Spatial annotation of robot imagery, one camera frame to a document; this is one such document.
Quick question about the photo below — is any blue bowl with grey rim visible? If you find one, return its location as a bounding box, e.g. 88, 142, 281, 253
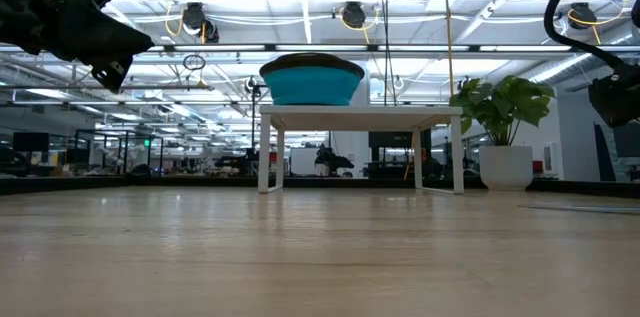
258, 52, 366, 107

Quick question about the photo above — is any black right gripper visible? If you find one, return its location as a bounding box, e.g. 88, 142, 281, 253
588, 62, 640, 128

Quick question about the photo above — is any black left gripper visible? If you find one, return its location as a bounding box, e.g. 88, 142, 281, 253
0, 0, 154, 94

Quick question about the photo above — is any small black monitor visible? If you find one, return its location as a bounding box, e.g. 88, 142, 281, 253
12, 131, 51, 153

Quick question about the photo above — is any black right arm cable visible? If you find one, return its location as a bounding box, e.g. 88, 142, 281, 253
543, 0, 626, 71

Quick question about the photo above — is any white perforated metal shelf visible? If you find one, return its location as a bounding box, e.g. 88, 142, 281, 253
257, 104, 465, 195

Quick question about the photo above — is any white board panel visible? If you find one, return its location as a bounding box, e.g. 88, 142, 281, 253
289, 146, 329, 177

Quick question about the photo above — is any black hanging cable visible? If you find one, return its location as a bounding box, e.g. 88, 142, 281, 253
378, 0, 397, 107

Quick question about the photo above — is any dark wall screen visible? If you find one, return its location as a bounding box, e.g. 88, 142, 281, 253
593, 114, 640, 183

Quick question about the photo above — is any green plant in white pot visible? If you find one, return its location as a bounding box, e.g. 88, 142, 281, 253
448, 74, 557, 192

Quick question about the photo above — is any black light stand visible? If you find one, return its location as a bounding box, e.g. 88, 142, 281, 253
243, 75, 264, 178

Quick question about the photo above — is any black flat screen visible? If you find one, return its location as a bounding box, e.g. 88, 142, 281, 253
368, 130, 432, 149

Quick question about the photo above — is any black ceiling cable reel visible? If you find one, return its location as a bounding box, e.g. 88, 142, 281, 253
554, 0, 632, 46
338, 0, 381, 44
164, 0, 221, 44

